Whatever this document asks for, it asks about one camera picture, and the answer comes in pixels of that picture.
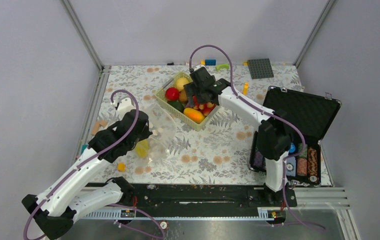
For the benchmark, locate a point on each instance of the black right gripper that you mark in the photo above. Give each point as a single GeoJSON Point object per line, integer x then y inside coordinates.
{"type": "Point", "coordinates": [191, 89]}

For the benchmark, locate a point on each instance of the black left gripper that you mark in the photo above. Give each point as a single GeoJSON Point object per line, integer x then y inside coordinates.
{"type": "Point", "coordinates": [146, 133]}

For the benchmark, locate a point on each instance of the yellow-green starfruit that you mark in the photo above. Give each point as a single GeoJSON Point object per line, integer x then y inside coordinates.
{"type": "Point", "coordinates": [142, 148]}

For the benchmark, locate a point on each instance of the clear dotted zip top bag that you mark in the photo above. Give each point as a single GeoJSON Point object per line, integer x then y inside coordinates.
{"type": "Point", "coordinates": [163, 129]}

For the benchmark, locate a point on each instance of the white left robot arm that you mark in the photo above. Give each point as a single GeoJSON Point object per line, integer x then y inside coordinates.
{"type": "Point", "coordinates": [56, 209]}

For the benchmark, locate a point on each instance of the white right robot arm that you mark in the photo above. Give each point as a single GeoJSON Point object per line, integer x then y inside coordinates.
{"type": "Point", "coordinates": [274, 133]}

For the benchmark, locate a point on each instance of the tan wooden block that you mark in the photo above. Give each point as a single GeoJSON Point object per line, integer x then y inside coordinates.
{"type": "Point", "coordinates": [98, 125]}

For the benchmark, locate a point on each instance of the teal small brick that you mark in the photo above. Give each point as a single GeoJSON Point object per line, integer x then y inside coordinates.
{"type": "Point", "coordinates": [83, 147]}

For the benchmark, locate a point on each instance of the brown kiwi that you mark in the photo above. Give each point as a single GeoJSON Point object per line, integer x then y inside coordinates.
{"type": "Point", "coordinates": [183, 97]}

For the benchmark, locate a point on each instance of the yellow lemon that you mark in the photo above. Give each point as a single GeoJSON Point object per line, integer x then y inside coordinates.
{"type": "Point", "coordinates": [180, 83]}

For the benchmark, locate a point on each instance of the blue yellow brick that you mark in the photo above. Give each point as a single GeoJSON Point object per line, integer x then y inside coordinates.
{"type": "Point", "coordinates": [208, 62]}

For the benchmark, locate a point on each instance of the orange mango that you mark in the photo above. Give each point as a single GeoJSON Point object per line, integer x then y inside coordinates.
{"type": "Point", "coordinates": [194, 115]}

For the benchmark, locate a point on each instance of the dark green avocado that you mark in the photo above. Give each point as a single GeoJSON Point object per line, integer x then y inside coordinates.
{"type": "Point", "coordinates": [177, 105]}

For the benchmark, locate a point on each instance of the green arch block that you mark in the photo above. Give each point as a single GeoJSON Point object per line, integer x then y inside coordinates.
{"type": "Point", "coordinates": [224, 66]}

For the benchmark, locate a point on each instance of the red apple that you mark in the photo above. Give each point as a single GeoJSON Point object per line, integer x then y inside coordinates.
{"type": "Point", "coordinates": [172, 94]}

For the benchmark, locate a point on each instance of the small yellow block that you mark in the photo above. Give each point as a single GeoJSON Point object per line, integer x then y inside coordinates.
{"type": "Point", "coordinates": [121, 167]}

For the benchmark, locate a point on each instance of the pale green perforated basket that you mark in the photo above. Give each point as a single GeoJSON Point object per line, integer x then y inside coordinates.
{"type": "Point", "coordinates": [163, 103]}

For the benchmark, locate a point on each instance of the yellow blue block toy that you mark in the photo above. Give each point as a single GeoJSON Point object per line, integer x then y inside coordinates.
{"type": "Point", "coordinates": [245, 89]}

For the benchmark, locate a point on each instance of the grey building baseplate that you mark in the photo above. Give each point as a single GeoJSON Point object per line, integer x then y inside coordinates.
{"type": "Point", "coordinates": [260, 68]}

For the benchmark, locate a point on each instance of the black foam-lined case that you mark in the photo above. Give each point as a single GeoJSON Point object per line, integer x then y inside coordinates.
{"type": "Point", "coordinates": [311, 114]}

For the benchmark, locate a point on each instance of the poker chips row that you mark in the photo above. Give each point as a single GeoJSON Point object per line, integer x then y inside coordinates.
{"type": "Point", "coordinates": [304, 168]}

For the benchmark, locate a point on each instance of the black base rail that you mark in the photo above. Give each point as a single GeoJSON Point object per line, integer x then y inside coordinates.
{"type": "Point", "coordinates": [205, 200]}

